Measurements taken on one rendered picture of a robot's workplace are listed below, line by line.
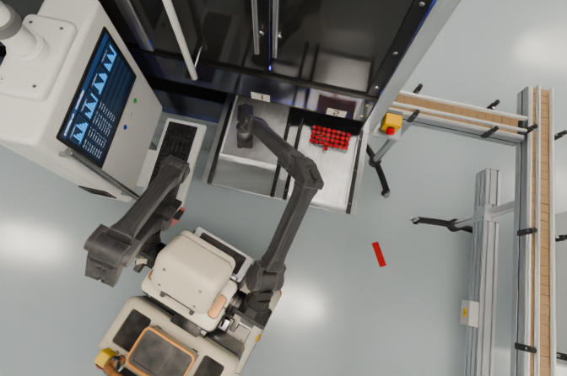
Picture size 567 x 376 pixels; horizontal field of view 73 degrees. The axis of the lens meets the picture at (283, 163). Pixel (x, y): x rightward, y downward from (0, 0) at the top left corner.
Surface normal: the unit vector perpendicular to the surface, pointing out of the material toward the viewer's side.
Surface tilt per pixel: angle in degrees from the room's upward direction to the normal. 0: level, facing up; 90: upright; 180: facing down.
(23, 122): 0
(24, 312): 0
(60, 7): 0
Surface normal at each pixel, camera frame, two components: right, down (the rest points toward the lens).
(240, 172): 0.04, -0.31
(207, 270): 0.36, -0.78
